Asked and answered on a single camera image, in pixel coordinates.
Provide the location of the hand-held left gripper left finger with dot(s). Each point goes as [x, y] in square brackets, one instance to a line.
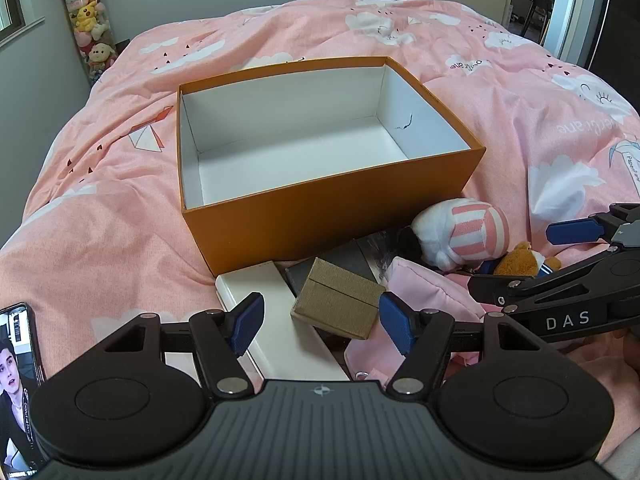
[247, 322]

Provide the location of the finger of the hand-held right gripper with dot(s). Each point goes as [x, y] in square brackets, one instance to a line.
[570, 232]
[500, 287]

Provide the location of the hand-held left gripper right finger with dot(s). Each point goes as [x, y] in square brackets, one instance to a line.
[395, 320]

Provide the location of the brown plush dog blue outfit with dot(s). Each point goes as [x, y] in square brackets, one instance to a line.
[515, 260]

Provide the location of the white glasses case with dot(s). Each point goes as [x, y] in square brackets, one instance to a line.
[290, 350]

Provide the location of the pink pouch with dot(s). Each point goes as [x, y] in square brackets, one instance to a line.
[435, 285]

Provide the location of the small gold fabric box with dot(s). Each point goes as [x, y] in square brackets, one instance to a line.
[335, 300]

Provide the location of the white pink striped plush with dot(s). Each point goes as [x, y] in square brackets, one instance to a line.
[470, 230]

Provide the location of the printed photo card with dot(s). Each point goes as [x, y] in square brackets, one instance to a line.
[380, 247]

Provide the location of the dark grey box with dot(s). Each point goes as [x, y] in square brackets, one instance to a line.
[350, 260]

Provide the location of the orange cardboard box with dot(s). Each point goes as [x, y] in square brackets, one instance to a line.
[300, 220]

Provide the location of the pink cloud print blanket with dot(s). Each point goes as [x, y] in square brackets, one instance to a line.
[100, 210]

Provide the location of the dark chair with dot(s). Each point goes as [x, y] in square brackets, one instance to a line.
[539, 15]

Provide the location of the white door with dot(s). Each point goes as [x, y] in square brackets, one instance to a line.
[570, 10]

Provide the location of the smartphone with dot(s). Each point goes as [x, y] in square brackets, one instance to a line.
[17, 360]

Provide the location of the clear tube of plush toys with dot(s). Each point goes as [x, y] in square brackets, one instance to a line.
[90, 15]

